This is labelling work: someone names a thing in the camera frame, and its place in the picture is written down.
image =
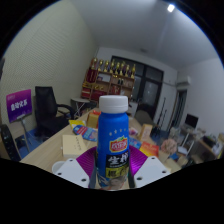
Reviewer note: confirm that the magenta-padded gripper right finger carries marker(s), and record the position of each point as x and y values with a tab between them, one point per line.
151	170

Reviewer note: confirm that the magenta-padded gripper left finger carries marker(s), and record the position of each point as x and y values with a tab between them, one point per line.
71	171

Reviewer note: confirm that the blue drink bottle white cap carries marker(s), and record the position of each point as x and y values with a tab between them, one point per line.
111	133

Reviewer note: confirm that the orange book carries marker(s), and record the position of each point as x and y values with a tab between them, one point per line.
150	149

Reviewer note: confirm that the pink flowers in white pot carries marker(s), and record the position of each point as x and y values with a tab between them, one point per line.
169	146

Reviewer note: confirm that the tan upright cardboard box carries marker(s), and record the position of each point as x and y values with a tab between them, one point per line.
145	131

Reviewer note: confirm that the blue printed book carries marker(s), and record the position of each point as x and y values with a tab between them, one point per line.
88	133

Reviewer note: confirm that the yellow book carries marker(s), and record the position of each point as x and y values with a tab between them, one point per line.
76	123

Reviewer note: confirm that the grey armchair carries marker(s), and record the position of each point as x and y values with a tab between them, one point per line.
143	117

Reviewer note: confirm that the black tripod stand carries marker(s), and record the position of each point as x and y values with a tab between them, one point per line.
161	115

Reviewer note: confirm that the yellow gift box red ribbon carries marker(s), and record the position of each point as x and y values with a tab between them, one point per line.
93	120

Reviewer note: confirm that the black computer monitor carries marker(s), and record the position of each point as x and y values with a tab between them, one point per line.
191	120

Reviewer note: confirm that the black slatted chair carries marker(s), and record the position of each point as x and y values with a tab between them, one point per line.
8	143

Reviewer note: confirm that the black office chair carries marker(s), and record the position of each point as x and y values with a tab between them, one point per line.
45	106

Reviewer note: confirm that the small round white table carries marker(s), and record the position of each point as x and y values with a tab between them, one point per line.
79	100

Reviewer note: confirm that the dark framed glass door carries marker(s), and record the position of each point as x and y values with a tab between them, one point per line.
150	86

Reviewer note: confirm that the purple sign board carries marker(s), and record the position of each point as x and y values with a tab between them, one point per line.
19	105

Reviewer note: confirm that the wooden shelf unit with trophies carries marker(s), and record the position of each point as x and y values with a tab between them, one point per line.
106	83

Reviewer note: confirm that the white air conditioner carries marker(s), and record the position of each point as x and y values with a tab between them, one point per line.
184	80

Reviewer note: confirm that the ceiling light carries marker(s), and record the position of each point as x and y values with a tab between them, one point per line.
171	7

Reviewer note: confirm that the long cluttered wall desk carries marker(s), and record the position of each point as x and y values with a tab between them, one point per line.
206	143

